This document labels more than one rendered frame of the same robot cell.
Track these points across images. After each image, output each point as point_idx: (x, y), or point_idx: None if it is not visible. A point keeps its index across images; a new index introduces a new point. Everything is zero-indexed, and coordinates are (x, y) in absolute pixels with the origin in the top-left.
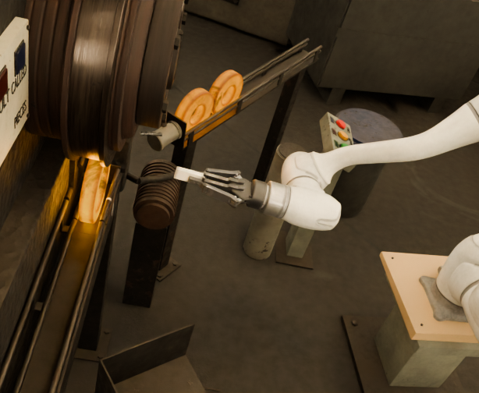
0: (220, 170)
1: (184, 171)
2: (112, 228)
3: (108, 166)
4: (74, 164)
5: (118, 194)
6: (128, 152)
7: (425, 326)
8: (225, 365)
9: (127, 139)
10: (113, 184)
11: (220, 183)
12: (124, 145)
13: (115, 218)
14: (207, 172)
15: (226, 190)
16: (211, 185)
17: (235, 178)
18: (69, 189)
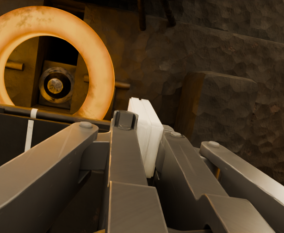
0: (269, 180)
1: (134, 102)
2: (52, 226)
3: (92, 80)
4: (76, 68)
5: (101, 172)
6: (193, 143)
7: None
8: None
9: (195, 106)
10: (79, 116)
11: (131, 164)
12: (189, 120)
13: (74, 218)
14: (188, 142)
15: (101, 226)
16: (83, 134)
17: (268, 229)
18: (19, 62)
